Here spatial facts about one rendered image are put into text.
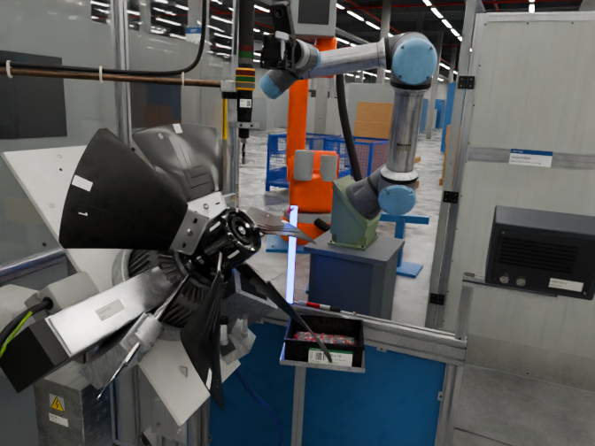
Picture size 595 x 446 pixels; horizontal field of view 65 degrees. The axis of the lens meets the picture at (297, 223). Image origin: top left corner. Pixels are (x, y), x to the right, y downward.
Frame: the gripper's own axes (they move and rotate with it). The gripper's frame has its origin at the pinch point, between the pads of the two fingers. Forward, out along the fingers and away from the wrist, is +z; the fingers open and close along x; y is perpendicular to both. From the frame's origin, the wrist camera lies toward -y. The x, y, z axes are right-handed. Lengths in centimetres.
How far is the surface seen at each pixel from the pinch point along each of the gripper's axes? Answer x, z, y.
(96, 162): 10, 41, 28
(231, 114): 0.6, 10.2, 18.7
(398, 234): 10, -327, 128
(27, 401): 68, 14, 111
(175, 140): 17.5, 7.4, 26.0
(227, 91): 1.4, 10.7, 13.8
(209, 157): 9.1, 5.5, 29.4
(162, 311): -1, 37, 55
